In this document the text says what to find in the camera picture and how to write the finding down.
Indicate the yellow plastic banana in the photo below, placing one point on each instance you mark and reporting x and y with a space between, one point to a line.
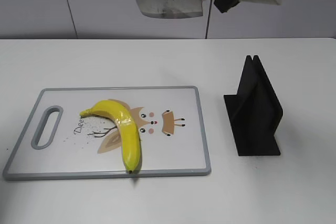
126 126

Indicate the black knife stand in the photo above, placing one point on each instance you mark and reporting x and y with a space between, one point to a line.
254 112

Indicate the white grey-rimmed cutting board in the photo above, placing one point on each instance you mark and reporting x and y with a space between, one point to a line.
56 143

